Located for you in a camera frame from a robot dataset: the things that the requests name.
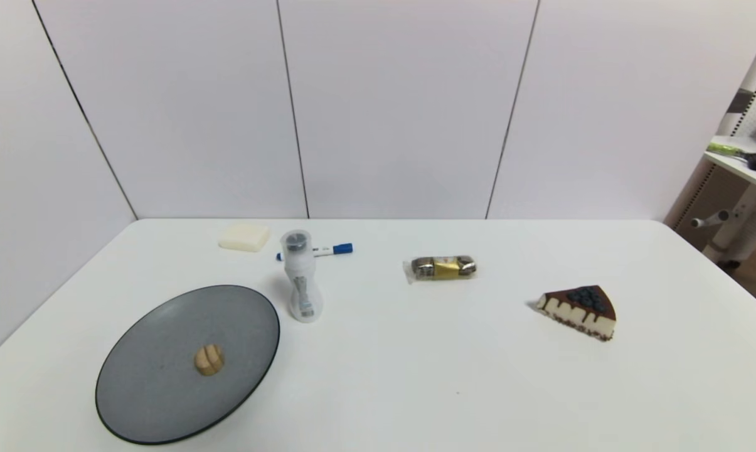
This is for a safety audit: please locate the gold wrapped snack bar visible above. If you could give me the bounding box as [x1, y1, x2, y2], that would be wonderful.
[403, 255, 477, 284]

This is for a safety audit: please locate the white soap bar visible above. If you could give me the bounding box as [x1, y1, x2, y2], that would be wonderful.
[218, 224, 271, 253]

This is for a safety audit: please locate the round gray plate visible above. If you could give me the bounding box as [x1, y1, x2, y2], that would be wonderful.
[95, 284, 281, 446]

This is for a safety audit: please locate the chocolate blueberry cake slice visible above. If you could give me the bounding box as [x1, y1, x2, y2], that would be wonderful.
[536, 285, 617, 342]

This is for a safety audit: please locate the white background desk top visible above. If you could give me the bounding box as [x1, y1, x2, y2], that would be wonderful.
[705, 134, 756, 199]

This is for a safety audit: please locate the blue capped white marker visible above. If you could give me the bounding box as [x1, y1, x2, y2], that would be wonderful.
[275, 243, 354, 261]

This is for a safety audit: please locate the clear plastic bottle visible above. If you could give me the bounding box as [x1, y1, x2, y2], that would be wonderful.
[280, 229, 324, 323]

